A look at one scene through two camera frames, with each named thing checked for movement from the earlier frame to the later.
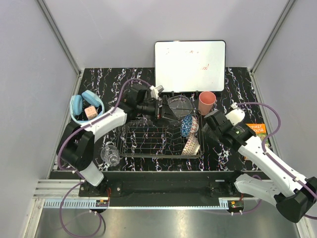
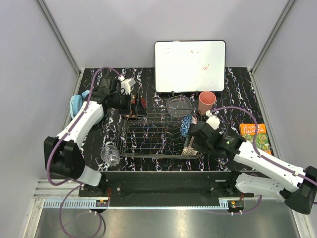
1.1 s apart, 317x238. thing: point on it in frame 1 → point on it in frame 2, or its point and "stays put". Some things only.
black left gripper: (166, 112) → (140, 109)
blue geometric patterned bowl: (186, 126) stays put
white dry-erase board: (190, 66) stays put
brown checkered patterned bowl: (191, 147) stays put
